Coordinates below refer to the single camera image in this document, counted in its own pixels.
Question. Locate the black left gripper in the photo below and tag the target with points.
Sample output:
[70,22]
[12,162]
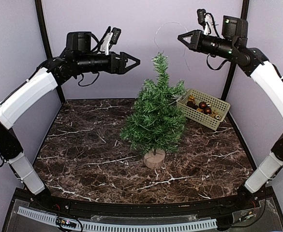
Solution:
[122,69]

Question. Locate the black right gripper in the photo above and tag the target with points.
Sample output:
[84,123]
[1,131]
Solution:
[195,44]

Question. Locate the small green christmas tree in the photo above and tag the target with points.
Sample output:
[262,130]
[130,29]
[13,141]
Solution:
[156,124]

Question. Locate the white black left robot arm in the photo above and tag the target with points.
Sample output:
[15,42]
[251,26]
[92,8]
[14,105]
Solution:
[76,59]

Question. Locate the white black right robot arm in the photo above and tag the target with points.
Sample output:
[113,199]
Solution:
[232,46]

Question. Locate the gold gift box ornament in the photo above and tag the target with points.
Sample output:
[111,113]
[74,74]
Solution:
[191,98]

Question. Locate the brown pine cone ornament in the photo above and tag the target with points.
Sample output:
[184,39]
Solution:
[192,105]

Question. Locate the brown bauble upper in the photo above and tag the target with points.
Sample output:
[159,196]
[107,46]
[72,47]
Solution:
[202,105]

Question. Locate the brown bauble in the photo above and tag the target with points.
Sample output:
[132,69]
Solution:
[202,105]
[207,111]

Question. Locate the beige plastic basket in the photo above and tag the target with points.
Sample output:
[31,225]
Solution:
[197,115]

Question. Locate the brown bauble lower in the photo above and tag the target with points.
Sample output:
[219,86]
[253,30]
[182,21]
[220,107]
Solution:
[207,111]

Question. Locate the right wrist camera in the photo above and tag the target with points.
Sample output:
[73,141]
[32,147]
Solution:
[206,20]

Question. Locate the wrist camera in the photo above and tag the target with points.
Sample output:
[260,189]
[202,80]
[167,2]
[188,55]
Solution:
[109,39]
[206,20]

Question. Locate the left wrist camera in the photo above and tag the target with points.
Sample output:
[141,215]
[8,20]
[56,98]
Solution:
[109,39]

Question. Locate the left black frame post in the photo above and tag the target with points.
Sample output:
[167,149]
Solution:
[45,40]

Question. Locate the grey slotted cable duct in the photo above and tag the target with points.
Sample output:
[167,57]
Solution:
[115,224]

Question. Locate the black front rail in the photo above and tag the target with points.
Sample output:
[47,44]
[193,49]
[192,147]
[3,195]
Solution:
[220,207]

